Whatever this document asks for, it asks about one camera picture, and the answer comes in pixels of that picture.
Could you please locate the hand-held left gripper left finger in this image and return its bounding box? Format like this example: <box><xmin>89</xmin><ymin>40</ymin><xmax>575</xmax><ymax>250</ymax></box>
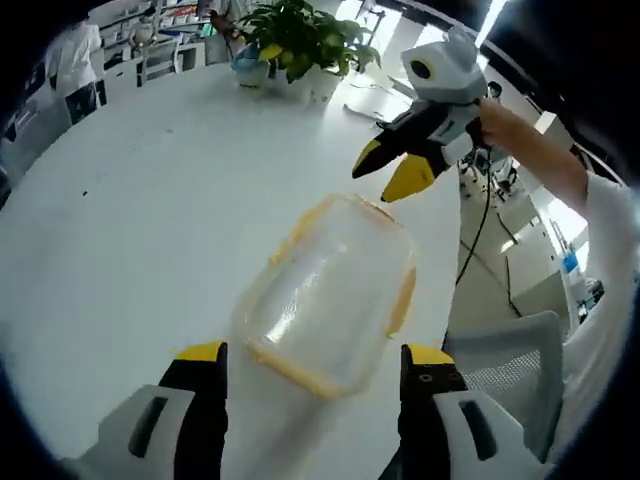
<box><xmin>59</xmin><ymin>341</ymin><xmax>229</xmax><ymax>480</ymax></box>

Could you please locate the white paper sheet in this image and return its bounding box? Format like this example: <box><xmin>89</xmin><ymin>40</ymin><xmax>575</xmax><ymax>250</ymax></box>
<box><xmin>342</xmin><ymin>74</ymin><xmax>417</xmax><ymax>121</ymax></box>

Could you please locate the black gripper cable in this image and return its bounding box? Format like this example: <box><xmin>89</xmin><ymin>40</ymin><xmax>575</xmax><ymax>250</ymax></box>
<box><xmin>453</xmin><ymin>142</ymin><xmax>492</xmax><ymax>289</ymax></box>

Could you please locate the person's right hand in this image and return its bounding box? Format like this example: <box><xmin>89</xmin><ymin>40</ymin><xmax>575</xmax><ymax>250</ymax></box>
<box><xmin>474</xmin><ymin>97</ymin><xmax>509</xmax><ymax>148</ymax></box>

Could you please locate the white mesh office chair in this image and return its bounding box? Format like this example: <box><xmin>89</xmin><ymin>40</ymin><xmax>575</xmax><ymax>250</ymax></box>
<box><xmin>442</xmin><ymin>309</ymin><xmax>567</xmax><ymax>464</ymax></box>

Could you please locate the green potted plant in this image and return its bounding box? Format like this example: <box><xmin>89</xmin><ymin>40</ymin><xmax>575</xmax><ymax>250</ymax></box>
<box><xmin>238</xmin><ymin>0</ymin><xmax>382</xmax><ymax>85</ymax></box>

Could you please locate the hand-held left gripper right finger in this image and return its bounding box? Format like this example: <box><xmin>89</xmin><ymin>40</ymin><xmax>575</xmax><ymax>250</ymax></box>
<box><xmin>382</xmin><ymin>343</ymin><xmax>554</xmax><ymax>480</ymax></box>

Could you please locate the person's arm white sleeve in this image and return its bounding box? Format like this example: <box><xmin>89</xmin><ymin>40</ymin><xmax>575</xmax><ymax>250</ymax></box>
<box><xmin>542</xmin><ymin>169</ymin><xmax>640</xmax><ymax>469</ymax></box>

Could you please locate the white plant pot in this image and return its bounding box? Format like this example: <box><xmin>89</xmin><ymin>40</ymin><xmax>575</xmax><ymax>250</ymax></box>
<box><xmin>298</xmin><ymin>63</ymin><xmax>343</xmax><ymax>105</ymax></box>

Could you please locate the clear plastic container yellow rim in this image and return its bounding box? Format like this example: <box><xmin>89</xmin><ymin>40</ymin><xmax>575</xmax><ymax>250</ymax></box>
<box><xmin>232</xmin><ymin>193</ymin><xmax>419</xmax><ymax>400</ymax></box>

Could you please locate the white slatted chair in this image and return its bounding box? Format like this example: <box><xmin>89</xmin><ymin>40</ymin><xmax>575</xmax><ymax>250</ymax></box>
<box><xmin>136</xmin><ymin>38</ymin><xmax>185</xmax><ymax>87</ymax></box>

